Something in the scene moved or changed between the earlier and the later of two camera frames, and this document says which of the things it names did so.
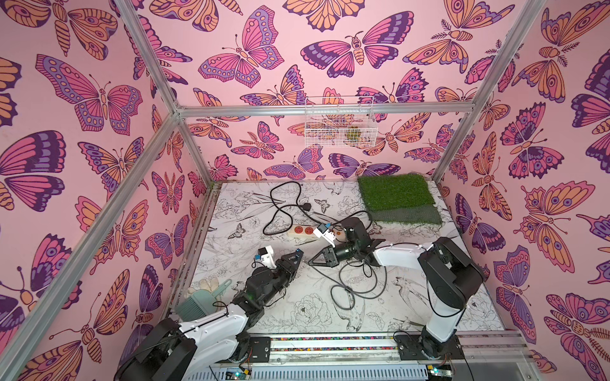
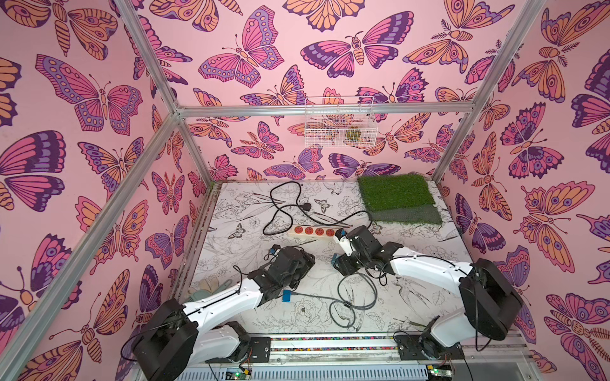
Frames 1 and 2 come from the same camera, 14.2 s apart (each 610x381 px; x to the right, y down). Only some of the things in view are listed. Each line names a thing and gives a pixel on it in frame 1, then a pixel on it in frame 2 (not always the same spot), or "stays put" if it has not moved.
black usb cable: x=353 y=291 to x=340 y=301
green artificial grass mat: x=399 y=198 stays put
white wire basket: x=341 y=121 stays put
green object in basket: x=353 y=134 stays put
